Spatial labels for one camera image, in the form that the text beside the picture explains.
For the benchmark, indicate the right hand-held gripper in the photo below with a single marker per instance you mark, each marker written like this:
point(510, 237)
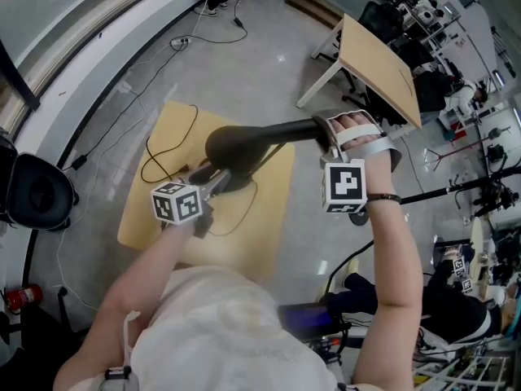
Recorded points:
point(346, 185)

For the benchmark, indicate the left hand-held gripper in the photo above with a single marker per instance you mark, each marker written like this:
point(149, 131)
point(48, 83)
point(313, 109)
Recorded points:
point(179, 206)

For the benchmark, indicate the black desk lamp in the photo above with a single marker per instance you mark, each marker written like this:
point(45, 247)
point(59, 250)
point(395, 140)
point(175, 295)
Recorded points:
point(236, 149)

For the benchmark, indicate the person's left forearm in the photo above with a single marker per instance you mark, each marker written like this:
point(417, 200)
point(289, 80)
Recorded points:
point(150, 259)

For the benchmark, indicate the person's right hand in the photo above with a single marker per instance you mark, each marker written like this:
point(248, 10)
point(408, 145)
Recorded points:
point(354, 122)

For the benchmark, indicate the black office chair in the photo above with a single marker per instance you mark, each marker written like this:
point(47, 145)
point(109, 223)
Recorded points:
point(380, 18)
point(378, 104)

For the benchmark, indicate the small wooden low table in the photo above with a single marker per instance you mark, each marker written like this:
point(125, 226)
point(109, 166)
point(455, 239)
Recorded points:
point(252, 226)

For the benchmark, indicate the wooden table with white legs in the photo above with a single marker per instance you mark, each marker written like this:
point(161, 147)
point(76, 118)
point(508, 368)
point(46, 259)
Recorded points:
point(374, 63)

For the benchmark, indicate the wooden floor step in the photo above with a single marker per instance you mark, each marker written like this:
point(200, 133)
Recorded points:
point(313, 6)

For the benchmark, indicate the black coat stand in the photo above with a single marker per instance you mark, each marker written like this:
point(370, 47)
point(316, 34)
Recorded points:
point(447, 188)

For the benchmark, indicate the black power adapter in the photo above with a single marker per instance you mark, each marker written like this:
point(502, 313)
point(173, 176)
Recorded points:
point(78, 162)
point(238, 22)

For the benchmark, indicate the white power strip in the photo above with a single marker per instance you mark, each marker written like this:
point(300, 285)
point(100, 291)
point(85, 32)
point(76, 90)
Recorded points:
point(180, 42)

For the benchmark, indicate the person's white shirt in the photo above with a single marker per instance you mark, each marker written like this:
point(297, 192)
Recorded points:
point(228, 332)

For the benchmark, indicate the black waist-mounted monitor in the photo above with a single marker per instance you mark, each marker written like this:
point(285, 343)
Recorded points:
point(301, 318)

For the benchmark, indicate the black round speaker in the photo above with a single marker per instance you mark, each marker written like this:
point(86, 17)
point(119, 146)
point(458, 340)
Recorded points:
point(40, 194)

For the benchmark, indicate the red fire extinguisher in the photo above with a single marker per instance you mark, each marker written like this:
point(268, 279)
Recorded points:
point(24, 297)

